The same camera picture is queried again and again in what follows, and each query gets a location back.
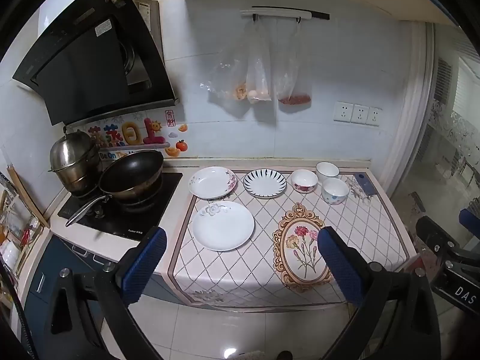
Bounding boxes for white plate with pink flowers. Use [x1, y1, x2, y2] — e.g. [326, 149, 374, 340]
[188, 166, 238, 200]

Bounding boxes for white bowl with red flowers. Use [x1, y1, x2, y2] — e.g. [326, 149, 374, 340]
[291, 169, 318, 193]

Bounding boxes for white bowl with blue dots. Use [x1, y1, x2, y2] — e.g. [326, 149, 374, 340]
[321, 177, 350, 205]

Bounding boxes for black range hood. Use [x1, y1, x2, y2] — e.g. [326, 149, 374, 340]
[12, 0, 180, 126]

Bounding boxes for frosted glass sliding door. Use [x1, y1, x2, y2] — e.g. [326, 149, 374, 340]
[390, 22, 480, 233]

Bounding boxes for blue kitchen cabinet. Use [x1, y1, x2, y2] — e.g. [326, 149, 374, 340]
[22, 234, 177, 346]

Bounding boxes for white bowl with dark rim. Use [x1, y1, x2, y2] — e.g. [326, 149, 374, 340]
[315, 161, 341, 184]

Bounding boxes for black gas stove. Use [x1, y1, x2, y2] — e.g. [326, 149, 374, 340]
[57, 172, 184, 239]

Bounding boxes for large plain white plate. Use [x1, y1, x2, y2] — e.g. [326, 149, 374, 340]
[192, 200, 256, 252]

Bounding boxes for wooden board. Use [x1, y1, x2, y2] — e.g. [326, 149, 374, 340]
[7, 166, 51, 229]

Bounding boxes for white plate with dark stripes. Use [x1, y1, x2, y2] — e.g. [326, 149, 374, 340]
[242, 169, 287, 199]

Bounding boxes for wall hook rack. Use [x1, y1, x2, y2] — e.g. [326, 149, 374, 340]
[241, 6, 331, 22]

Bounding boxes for floral diamond-pattern tablecloth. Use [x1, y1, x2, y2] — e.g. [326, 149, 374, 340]
[167, 165, 417, 310]

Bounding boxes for stainless steel steamer pot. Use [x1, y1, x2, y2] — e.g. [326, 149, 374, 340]
[48, 125, 104, 197]

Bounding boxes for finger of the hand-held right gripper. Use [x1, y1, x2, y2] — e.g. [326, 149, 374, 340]
[459, 207, 480, 234]
[414, 215, 463, 272]

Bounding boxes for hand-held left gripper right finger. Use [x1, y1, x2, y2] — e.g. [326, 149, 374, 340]
[317, 226, 442, 360]

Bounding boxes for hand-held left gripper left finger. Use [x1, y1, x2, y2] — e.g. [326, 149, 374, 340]
[43, 226, 167, 360]

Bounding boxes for black wok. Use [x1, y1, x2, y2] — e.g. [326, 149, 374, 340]
[65, 150, 165, 227]

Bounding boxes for blue smartphone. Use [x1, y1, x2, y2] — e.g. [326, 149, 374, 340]
[353, 173, 377, 196]

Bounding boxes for clear plastic bag with eggs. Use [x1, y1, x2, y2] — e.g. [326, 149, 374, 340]
[245, 20, 272, 104]

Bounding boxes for colourful lettering wall sticker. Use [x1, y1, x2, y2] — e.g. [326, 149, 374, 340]
[88, 117, 168, 158]

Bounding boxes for clear plastic bag red contents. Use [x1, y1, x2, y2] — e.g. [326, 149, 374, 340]
[275, 20, 313, 106]

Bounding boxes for storage shelf with kitchen items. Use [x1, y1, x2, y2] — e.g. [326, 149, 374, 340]
[0, 191, 44, 282]

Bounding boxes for clear plastic bag with ginger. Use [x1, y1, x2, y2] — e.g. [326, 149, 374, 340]
[200, 20, 251, 106]

